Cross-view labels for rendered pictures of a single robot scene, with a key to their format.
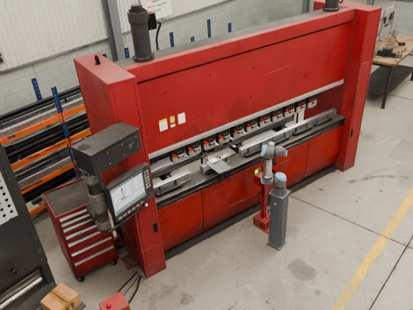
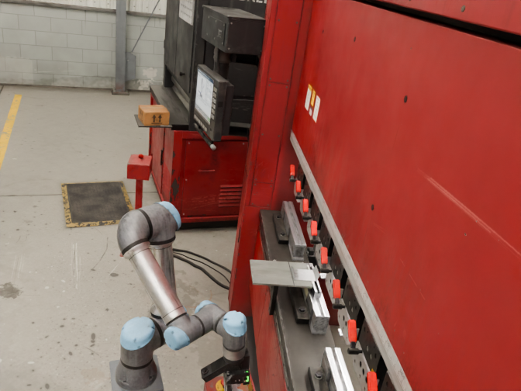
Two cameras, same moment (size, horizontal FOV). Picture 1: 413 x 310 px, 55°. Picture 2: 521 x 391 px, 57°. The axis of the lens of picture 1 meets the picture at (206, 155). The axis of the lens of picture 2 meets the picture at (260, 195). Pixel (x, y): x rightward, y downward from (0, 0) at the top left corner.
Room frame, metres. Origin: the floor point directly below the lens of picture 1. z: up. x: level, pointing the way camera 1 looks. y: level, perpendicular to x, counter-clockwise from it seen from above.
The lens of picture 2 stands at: (4.24, -1.84, 2.20)
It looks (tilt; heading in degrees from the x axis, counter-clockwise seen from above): 25 degrees down; 114
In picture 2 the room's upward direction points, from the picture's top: 9 degrees clockwise
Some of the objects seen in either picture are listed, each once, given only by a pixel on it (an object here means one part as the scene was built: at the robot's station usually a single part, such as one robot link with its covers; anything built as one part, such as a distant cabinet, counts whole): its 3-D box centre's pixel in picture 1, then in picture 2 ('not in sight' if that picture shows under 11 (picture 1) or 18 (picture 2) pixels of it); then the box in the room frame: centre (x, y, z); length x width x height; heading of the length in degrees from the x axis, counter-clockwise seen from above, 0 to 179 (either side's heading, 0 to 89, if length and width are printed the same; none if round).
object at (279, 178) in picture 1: (279, 179); (139, 339); (3.37, -0.76, 0.94); 0.13 x 0.12 x 0.14; 76
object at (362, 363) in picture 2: (263, 119); (378, 358); (4.17, -0.70, 1.26); 0.15 x 0.09 x 0.17; 122
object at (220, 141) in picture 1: (222, 135); (332, 246); (3.85, -0.20, 1.26); 0.15 x 0.09 x 0.17; 122
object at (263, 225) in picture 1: (265, 221); not in sight; (3.69, -0.68, 0.06); 0.25 x 0.20 x 0.12; 41
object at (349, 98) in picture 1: (335, 89); not in sight; (5.13, -1.87, 1.15); 0.85 x 0.25 x 2.30; 32
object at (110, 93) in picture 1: (123, 173); (315, 164); (3.38, 0.87, 1.15); 0.85 x 0.25 x 2.30; 32
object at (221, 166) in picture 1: (218, 165); (280, 273); (3.63, -0.13, 1.00); 0.26 x 0.18 x 0.01; 32
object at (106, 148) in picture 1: (115, 180); (225, 83); (2.73, 0.79, 1.53); 0.51 x 0.25 x 0.85; 140
